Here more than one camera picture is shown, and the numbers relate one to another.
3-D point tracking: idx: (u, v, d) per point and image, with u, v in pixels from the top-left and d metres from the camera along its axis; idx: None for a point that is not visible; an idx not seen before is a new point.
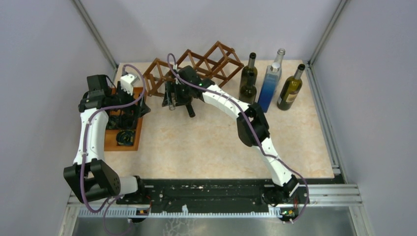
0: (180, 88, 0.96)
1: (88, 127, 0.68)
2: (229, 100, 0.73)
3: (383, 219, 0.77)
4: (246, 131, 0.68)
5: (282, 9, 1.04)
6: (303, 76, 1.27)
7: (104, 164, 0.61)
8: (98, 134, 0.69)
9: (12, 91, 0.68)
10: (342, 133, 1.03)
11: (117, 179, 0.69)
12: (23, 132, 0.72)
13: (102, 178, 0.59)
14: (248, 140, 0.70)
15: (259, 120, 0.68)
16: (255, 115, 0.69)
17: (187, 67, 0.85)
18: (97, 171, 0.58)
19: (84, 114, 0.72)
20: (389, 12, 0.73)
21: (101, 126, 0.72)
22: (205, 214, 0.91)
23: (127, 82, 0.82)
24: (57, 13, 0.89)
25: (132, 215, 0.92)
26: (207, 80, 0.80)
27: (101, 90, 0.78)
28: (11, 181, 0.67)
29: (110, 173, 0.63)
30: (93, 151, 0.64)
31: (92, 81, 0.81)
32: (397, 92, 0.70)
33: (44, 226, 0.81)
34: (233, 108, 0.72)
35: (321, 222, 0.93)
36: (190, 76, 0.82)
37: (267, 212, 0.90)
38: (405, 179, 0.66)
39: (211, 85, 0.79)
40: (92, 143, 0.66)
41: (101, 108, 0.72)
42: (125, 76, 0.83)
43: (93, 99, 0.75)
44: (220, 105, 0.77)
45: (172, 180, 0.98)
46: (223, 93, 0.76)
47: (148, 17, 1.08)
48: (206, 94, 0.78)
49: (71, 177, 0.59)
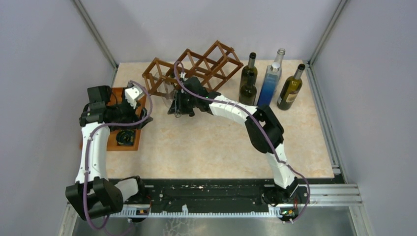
0: (185, 97, 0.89)
1: (89, 143, 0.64)
2: (236, 105, 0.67)
3: (382, 219, 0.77)
4: (256, 136, 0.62)
5: (282, 9, 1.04)
6: (303, 76, 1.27)
7: (106, 182, 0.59)
8: (100, 151, 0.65)
9: (11, 90, 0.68)
10: (342, 133, 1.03)
11: (119, 192, 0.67)
12: (22, 132, 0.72)
13: (104, 196, 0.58)
14: (261, 147, 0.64)
15: (271, 123, 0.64)
16: (266, 119, 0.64)
17: (193, 79, 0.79)
18: (100, 191, 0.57)
19: (86, 129, 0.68)
20: (390, 12, 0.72)
21: (103, 141, 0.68)
22: (205, 214, 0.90)
23: (132, 96, 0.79)
24: (57, 13, 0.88)
25: (132, 215, 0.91)
26: (213, 92, 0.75)
27: (102, 102, 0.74)
28: (10, 181, 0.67)
29: (112, 189, 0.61)
30: (95, 169, 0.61)
31: (91, 93, 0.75)
32: (397, 91, 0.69)
33: (44, 227, 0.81)
34: (241, 114, 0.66)
35: (321, 222, 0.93)
36: (196, 90, 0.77)
37: (267, 212, 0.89)
38: (405, 179, 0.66)
39: (217, 96, 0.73)
40: (93, 161, 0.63)
41: (104, 123, 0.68)
42: (130, 90, 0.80)
43: (94, 112, 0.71)
44: (227, 113, 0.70)
45: (172, 180, 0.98)
46: (230, 100, 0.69)
47: (147, 17, 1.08)
48: (212, 105, 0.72)
49: (74, 196, 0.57)
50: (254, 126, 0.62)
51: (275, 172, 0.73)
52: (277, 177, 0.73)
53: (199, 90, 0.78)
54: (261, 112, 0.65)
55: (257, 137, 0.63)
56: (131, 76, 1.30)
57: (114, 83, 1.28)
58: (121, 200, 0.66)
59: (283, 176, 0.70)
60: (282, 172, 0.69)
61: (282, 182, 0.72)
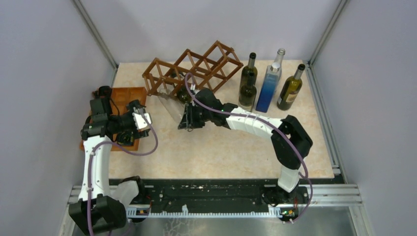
0: (197, 110, 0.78)
1: (92, 158, 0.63)
2: (258, 119, 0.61)
3: (382, 219, 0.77)
4: (286, 152, 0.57)
5: (282, 9, 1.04)
6: (303, 76, 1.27)
7: (110, 198, 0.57)
8: (102, 167, 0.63)
9: (11, 91, 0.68)
10: (342, 133, 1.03)
11: (123, 206, 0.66)
12: (23, 132, 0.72)
13: (107, 213, 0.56)
14: (289, 162, 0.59)
15: (298, 135, 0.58)
16: (293, 131, 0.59)
17: (204, 91, 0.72)
18: (103, 208, 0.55)
19: (88, 142, 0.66)
20: (389, 12, 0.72)
21: (105, 156, 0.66)
22: (205, 214, 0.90)
23: (138, 124, 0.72)
24: (57, 13, 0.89)
25: (132, 215, 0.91)
26: (228, 104, 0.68)
27: (104, 113, 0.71)
28: (10, 181, 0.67)
29: (116, 205, 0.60)
30: (98, 187, 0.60)
31: (94, 104, 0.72)
32: (396, 91, 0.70)
33: (44, 227, 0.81)
34: (264, 128, 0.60)
35: (321, 222, 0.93)
36: (210, 102, 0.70)
37: (267, 212, 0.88)
38: (405, 179, 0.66)
39: (234, 108, 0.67)
40: (96, 177, 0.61)
41: (106, 139, 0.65)
42: (139, 117, 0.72)
43: (96, 124, 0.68)
44: (248, 127, 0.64)
45: (172, 180, 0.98)
46: (249, 112, 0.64)
47: (148, 17, 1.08)
48: (229, 119, 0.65)
49: (77, 214, 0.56)
50: (283, 141, 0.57)
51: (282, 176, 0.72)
52: (284, 181, 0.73)
53: (213, 103, 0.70)
54: (286, 123, 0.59)
55: (285, 152, 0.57)
56: (131, 76, 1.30)
57: (114, 83, 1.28)
58: (125, 214, 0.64)
59: (293, 183, 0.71)
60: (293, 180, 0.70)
61: (290, 187, 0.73)
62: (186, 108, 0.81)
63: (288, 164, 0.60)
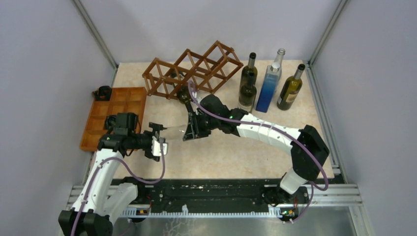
0: (202, 118, 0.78)
1: (97, 170, 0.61)
2: (273, 128, 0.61)
3: (382, 220, 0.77)
4: (306, 164, 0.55)
5: (282, 9, 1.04)
6: (303, 76, 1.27)
7: (98, 218, 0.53)
8: (104, 181, 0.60)
9: (11, 90, 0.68)
10: (342, 133, 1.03)
11: (111, 225, 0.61)
12: (23, 131, 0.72)
13: (92, 232, 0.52)
14: (310, 175, 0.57)
15: (317, 146, 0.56)
16: (312, 140, 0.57)
17: (210, 98, 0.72)
18: (89, 225, 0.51)
19: (101, 152, 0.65)
20: (390, 12, 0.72)
21: (110, 172, 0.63)
22: (205, 214, 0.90)
23: (155, 150, 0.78)
24: (58, 13, 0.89)
25: (132, 215, 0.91)
26: (237, 110, 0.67)
27: (126, 128, 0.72)
28: (10, 180, 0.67)
29: (104, 224, 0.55)
30: (93, 201, 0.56)
31: (119, 117, 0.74)
32: (396, 91, 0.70)
33: (44, 226, 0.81)
34: (282, 138, 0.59)
35: (320, 222, 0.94)
36: (217, 109, 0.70)
37: (267, 212, 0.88)
38: (405, 178, 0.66)
39: (245, 115, 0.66)
40: (94, 191, 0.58)
41: (117, 157, 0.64)
42: (157, 147, 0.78)
43: (113, 137, 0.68)
44: (261, 136, 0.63)
45: (172, 180, 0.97)
46: (263, 121, 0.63)
47: (148, 17, 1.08)
48: (241, 127, 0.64)
49: (63, 222, 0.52)
50: (304, 154, 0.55)
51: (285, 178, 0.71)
52: (286, 184, 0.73)
53: (221, 110, 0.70)
54: (305, 134, 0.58)
55: (306, 165, 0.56)
56: (131, 76, 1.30)
57: (114, 83, 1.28)
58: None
59: (296, 186, 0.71)
60: (296, 183, 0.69)
61: (292, 189, 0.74)
62: (191, 119, 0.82)
63: (309, 178, 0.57)
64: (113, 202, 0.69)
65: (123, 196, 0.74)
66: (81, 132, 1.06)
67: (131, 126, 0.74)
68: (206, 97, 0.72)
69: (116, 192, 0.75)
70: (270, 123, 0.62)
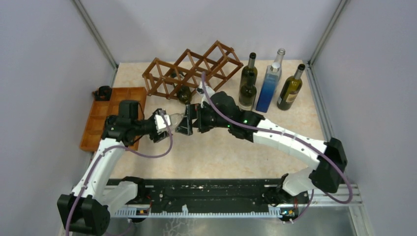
0: (207, 114, 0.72)
1: (99, 158, 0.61)
2: (297, 138, 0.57)
3: (383, 220, 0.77)
4: (330, 179, 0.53)
5: (282, 10, 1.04)
6: (303, 76, 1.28)
7: (97, 204, 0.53)
8: (105, 169, 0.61)
9: (11, 91, 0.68)
10: (342, 133, 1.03)
11: (109, 213, 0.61)
12: (23, 132, 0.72)
13: (89, 218, 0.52)
14: (330, 188, 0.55)
15: (338, 158, 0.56)
16: (337, 153, 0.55)
17: (223, 97, 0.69)
18: (86, 211, 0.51)
19: (104, 141, 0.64)
20: (390, 12, 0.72)
21: (112, 161, 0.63)
22: (205, 214, 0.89)
23: (158, 124, 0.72)
24: (57, 13, 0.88)
25: (132, 215, 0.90)
26: (250, 113, 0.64)
27: (129, 118, 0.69)
28: (10, 181, 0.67)
29: (102, 212, 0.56)
30: (92, 188, 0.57)
31: (122, 106, 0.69)
32: (397, 92, 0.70)
33: (44, 226, 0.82)
34: (307, 151, 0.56)
35: (321, 222, 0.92)
36: (229, 111, 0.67)
37: (267, 212, 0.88)
38: (405, 179, 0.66)
39: (260, 120, 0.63)
40: (95, 177, 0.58)
41: (119, 144, 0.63)
42: (160, 120, 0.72)
43: (117, 128, 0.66)
44: (281, 146, 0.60)
45: (171, 180, 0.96)
46: (283, 130, 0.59)
47: (148, 17, 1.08)
48: (258, 134, 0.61)
49: (62, 206, 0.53)
50: (330, 169, 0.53)
51: (289, 180, 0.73)
52: (290, 187, 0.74)
53: (233, 112, 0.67)
54: (329, 147, 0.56)
55: (329, 180, 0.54)
56: (131, 76, 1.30)
57: (114, 83, 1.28)
58: (106, 225, 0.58)
59: (300, 189, 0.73)
60: (300, 187, 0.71)
61: (293, 191, 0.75)
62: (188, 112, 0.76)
63: (329, 191, 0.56)
64: (112, 196, 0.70)
65: (122, 192, 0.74)
66: (81, 132, 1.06)
67: (134, 114, 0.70)
68: (216, 95, 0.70)
69: (116, 189, 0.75)
70: (293, 132, 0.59)
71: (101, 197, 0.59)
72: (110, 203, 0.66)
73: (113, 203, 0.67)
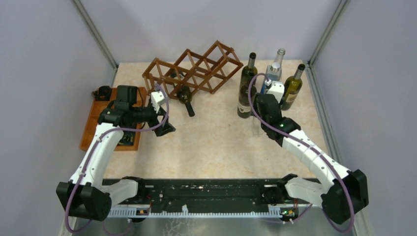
0: None
1: (96, 144, 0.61)
2: (321, 156, 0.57)
3: (384, 221, 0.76)
4: (337, 205, 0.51)
5: (281, 11, 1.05)
6: (303, 76, 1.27)
7: (96, 191, 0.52)
8: (104, 155, 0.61)
9: (10, 92, 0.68)
10: (342, 133, 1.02)
11: (110, 198, 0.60)
12: (22, 132, 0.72)
13: (89, 204, 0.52)
14: (336, 217, 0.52)
15: (357, 194, 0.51)
16: (356, 187, 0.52)
17: (269, 96, 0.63)
18: (86, 198, 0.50)
19: (101, 127, 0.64)
20: (389, 12, 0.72)
21: (109, 145, 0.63)
22: (205, 214, 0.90)
23: (156, 98, 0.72)
24: (57, 14, 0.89)
25: (132, 215, 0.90)
26: (289, 119, 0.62)
27: (127, 103, 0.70)
28: (9, 181, 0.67)
29: (103, 198, 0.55)
30: (91, 174, 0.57)
31: (120, 91, 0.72)
32: (397, 92, 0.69)
33: (42, 227, 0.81)
34: (325, 170, 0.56)
35: (321, 223, 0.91)
36: (270, 112, 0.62)
37: (267, 212, 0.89)
38: (406, 179, 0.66)
39: (295, 130, 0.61)
40: (93, 164, 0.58)
41: (118, 127, 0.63)
42: (156, 92, 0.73)
43: (114, 111, 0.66)
44: (304, 158, 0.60)
45: (172, 180, 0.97)
46: (312, 144, 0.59)
47: (148, 17, 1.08)
48: (287, 139, 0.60)
49: (61, 193, 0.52)
50: (342, 197, 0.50)
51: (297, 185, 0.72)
52: (293, 189, 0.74)
53: (275, 113, 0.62)
54: (352, 178, 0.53)
55: (336, 207, 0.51)
56: (131, 76, 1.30)
57: (114, 83, 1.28)
58: (108, 210, 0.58)
59: (300, 194, 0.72)
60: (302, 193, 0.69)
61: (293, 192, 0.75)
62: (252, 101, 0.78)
63: (335, 219, 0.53)
64: (113, 188, 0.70)
65: (124, 186, 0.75)
66: (81, 132, 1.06)
67: (132, 99, 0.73)
68: (262, 96, 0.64)
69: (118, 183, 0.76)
70: (319, 150, 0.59)
71: (100, 184, 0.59)
72: (112, 192, 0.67)
73: (115, 192, 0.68)
